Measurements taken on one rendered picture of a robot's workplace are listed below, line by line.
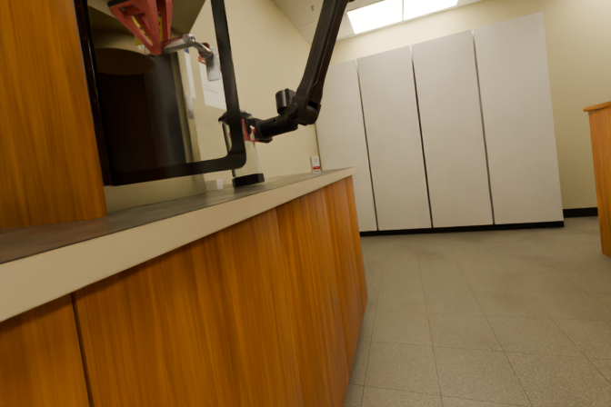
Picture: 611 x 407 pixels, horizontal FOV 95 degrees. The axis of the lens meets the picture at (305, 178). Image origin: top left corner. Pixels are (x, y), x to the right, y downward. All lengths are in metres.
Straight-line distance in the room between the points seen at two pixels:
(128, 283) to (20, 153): 0.39
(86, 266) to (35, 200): 0.37
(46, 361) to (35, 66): 0.47
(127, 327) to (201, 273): 0.12
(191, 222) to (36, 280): 0.17
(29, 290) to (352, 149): 3.39
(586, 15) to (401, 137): 2.30
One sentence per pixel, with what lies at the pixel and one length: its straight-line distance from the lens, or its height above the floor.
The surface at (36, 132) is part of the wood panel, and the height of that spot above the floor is 1.10.
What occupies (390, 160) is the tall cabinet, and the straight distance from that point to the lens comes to 3.50.
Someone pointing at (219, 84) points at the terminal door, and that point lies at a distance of 0.53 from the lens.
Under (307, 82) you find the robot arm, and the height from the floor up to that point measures 1.21.
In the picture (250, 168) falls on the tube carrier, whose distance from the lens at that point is 0.89.
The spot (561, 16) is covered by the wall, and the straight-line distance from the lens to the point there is 4.53.
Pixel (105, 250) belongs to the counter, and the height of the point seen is 0.93.
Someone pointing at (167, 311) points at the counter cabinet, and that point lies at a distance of 0.43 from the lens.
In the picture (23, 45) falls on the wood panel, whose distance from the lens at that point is 0.70.
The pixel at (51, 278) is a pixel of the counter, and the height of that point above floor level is 0.92.
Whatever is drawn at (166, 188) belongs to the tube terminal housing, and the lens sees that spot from 0.80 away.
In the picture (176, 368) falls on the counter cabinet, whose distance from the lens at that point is 0.46.
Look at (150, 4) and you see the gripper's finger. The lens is 0.52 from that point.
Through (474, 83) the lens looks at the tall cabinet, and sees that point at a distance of 3.65.
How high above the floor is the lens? 0.98
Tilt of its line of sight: 2 degrees down
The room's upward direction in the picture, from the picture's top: 8 degrees counter-clockwise
